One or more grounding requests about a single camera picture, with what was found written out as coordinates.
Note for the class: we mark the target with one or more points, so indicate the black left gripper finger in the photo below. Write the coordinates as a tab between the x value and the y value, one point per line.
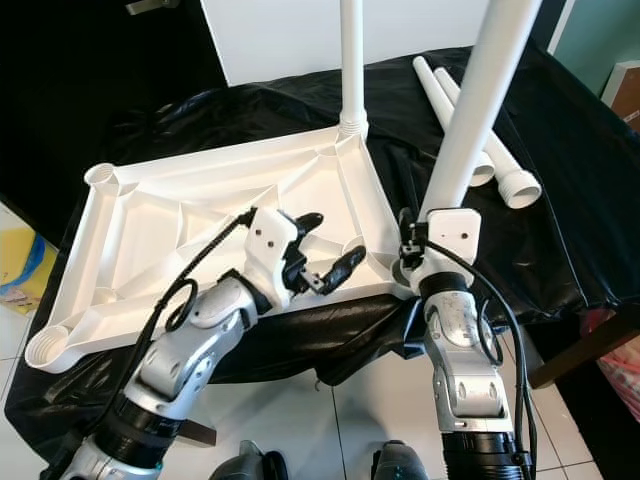
310	223
348	265

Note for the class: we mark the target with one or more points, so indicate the black door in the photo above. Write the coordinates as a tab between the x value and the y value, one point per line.
80	80

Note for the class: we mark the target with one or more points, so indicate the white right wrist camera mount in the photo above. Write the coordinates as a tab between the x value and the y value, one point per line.
450	235

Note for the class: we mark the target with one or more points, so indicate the grey robot foot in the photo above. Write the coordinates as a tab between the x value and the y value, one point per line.
400	465
245	465

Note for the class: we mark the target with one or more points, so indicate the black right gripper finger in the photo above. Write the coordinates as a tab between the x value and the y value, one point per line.
406	225

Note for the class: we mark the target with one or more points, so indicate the brown wooden table leg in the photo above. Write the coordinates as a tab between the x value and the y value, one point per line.
585	352
200	432

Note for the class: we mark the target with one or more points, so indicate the white plastic table leg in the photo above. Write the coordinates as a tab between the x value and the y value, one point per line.
352	60
520	188
482	100
441	100

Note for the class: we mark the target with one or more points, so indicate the yellow cardboard box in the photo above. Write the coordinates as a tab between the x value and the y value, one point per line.
20	270

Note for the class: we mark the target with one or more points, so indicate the grey left robot foot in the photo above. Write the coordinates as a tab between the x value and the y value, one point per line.
245	465

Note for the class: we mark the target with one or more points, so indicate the brown board white frame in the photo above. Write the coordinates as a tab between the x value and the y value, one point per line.
628	100

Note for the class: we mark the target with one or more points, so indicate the white plastic table top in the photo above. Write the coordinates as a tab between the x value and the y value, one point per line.
150	230

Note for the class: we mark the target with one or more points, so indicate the grey right robot foot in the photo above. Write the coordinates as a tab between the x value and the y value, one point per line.
400	465

